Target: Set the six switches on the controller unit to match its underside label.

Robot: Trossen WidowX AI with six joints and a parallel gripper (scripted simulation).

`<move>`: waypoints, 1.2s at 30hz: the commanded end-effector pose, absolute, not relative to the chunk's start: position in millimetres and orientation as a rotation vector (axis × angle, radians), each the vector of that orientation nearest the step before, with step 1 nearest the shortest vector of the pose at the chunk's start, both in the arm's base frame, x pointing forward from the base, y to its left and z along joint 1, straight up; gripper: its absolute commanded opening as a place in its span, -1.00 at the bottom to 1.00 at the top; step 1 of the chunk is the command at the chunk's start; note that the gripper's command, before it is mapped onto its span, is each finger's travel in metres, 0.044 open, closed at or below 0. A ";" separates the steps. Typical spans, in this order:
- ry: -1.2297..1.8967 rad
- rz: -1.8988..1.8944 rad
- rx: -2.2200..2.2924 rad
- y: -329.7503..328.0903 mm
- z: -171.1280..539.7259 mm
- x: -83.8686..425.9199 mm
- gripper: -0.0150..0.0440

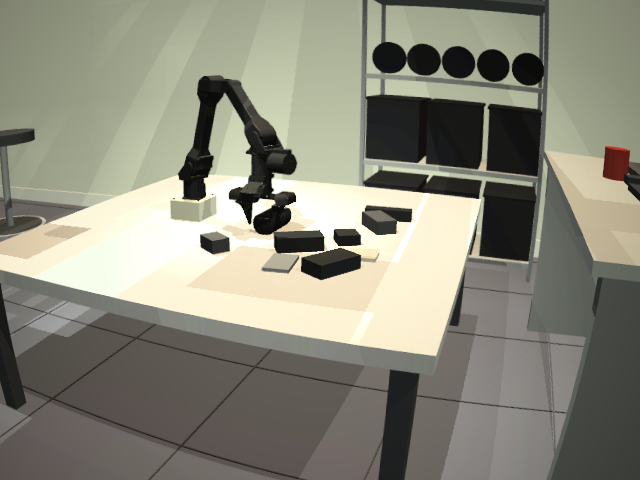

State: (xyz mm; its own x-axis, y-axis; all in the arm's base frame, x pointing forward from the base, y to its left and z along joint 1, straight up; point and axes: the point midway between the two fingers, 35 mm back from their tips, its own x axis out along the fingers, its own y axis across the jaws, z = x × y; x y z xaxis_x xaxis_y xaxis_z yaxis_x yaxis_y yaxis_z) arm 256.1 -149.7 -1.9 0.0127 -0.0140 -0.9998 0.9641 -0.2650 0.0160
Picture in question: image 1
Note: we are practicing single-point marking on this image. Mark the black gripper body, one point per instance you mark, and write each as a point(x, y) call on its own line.
point(280, 198)

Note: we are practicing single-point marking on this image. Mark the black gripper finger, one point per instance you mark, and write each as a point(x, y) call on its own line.
point(248, 210)
point(277, 210)

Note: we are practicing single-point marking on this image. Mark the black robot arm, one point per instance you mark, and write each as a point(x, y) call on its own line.
point(259, 134)

